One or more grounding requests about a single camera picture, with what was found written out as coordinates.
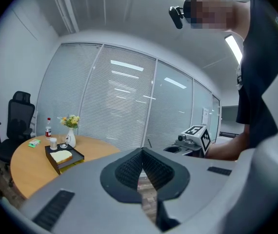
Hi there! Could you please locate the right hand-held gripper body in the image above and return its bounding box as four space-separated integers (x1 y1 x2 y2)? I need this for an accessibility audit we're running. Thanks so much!
164 124 212 158

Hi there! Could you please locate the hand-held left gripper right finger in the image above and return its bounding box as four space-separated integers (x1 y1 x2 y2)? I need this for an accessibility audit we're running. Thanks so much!
142 147 191 202

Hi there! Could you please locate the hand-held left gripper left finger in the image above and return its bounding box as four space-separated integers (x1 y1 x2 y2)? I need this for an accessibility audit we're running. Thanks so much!
99 147 144 204

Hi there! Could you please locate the person's right forearm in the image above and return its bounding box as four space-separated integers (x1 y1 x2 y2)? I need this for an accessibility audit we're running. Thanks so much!
206 130 252 161

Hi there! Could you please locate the white paper sheet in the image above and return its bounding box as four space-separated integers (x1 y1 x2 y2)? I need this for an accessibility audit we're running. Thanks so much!
202 107 210 124

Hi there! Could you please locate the black tray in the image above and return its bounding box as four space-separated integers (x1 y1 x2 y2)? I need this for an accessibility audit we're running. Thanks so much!
44 144 85 176

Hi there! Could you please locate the white vase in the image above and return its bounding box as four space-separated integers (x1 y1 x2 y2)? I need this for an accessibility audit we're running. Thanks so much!
66 127 77 148

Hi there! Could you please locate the slice of white bread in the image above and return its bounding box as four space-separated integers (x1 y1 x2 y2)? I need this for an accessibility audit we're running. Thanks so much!
49 150 74 166

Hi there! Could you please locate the clear drinking glass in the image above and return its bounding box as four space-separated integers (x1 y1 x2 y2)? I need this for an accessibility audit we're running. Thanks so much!
59 135 69 149

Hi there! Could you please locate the yellow flower bouquet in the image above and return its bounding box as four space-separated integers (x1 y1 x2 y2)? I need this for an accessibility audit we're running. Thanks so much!
57 115 81 130

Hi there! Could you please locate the clear bottle with red cap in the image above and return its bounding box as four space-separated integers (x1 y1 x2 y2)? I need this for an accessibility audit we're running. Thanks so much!
45 117 53 140

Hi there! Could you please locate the person's black shirt torso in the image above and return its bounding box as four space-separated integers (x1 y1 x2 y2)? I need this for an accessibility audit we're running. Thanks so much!
235 0 278 149

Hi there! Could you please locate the long ceiling light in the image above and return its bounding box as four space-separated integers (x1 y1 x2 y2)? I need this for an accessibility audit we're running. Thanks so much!
224 34 243 65

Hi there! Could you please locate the green and white box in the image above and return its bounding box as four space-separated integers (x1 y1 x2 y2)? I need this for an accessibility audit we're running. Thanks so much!
28 138 42 148

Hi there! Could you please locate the black mesh office chair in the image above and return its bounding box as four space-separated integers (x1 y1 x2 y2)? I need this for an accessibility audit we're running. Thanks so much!
0 91 36 167

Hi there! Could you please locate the person's head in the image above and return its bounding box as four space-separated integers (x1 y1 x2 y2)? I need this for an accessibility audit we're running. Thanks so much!
183 0 252 38

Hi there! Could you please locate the black head-worn camera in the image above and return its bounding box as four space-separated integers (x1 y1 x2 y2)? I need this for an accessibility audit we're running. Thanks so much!
168 5 186 30

